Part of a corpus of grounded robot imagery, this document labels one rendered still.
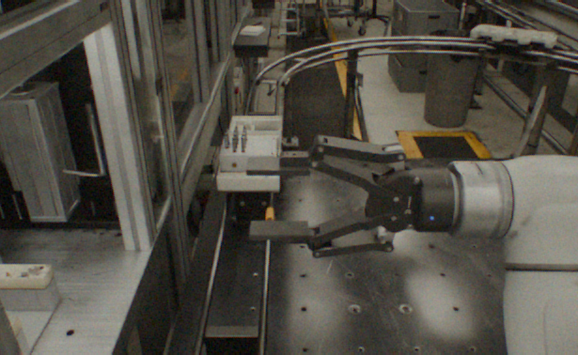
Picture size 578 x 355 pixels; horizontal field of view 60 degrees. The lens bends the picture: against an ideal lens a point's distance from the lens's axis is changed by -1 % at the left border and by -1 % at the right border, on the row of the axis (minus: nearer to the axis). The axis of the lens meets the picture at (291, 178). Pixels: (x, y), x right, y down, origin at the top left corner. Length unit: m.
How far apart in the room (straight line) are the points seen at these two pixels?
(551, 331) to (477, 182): 0.17
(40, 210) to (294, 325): 0.53
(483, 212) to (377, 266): 0.65
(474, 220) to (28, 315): 0.61
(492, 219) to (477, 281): 0.64
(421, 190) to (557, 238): 0.15
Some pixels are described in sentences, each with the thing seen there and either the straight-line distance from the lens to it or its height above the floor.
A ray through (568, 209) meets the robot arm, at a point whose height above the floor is 1.15.
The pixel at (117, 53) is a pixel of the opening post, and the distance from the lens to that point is 0.74.
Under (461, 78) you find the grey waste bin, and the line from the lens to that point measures 3.59.
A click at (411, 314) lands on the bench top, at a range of 1.10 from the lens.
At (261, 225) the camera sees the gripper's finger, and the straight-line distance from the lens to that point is 0.61.
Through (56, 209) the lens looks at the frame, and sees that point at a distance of 0.98.
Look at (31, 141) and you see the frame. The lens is 0.92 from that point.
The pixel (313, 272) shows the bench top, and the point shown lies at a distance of 1.17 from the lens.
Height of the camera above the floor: 1.43
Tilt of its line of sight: 29 degrees down
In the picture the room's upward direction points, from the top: straight up
